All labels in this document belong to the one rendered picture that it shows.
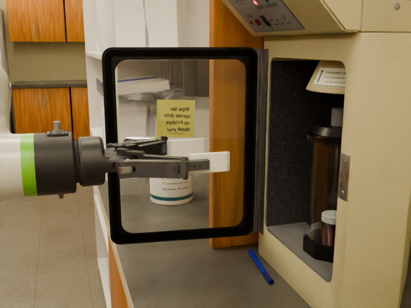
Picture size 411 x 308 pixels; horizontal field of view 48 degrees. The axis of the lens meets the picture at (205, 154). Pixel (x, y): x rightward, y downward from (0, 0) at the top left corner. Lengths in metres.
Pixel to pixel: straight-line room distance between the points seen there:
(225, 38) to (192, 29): 1.04
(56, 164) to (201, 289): 0.40
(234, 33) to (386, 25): 0.38
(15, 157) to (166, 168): 0.20
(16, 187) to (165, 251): 0.48
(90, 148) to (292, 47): 0.40
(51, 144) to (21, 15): 5.14
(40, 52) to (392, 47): 5.60
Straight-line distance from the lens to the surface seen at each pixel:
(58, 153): 0.68
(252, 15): 0.87
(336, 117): 0.84
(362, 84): 0.70
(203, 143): 0.81
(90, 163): 0.69
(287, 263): 0.94
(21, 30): 5.80
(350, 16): 0.68
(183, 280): 0.95
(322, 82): 0.81
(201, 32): 2.03
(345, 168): 0.72
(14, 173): 0.68
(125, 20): 1.99
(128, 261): 1.04
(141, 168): 0.66
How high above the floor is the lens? 1.39
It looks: 13 degrees down
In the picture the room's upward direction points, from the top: straight up
